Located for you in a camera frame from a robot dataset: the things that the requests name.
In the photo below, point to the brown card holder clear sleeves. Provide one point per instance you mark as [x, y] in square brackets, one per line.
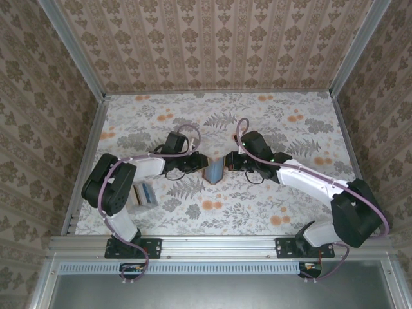
[213, 172]

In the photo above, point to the blue credit card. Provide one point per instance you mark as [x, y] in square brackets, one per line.
[149, 193]

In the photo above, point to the brown and white credit card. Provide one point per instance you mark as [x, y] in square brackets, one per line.
[138, 194]

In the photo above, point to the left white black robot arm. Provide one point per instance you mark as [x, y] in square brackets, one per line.
[151, 166]

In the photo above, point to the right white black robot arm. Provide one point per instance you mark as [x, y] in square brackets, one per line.
[305, 177]

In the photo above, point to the floral patterned table cover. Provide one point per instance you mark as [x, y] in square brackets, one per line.
[225, 219]

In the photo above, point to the black electronics connector box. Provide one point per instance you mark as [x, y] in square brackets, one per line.
[310, 270]
[132, 272]

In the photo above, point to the grey metal sheet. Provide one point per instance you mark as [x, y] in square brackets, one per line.
[219, 293]

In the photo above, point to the thin aluminium rail by wall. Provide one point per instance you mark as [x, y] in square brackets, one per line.
[219, 92]

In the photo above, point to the long aluminium table edge rail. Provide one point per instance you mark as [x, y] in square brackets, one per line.
[219, 244]

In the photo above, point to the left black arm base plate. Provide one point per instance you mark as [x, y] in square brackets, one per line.
[151, 248]

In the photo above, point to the aluminium side rail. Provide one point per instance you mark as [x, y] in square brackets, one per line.
[92, 135]
[346, 135]

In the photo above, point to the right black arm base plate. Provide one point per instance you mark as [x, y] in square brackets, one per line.
[284, 248]

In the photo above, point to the aluminium upright post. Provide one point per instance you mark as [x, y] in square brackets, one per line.
[358, 48]
[73, 48]

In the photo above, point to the aluminium lower frame rail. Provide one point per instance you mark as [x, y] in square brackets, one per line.
[394, 286]
[43, 286]

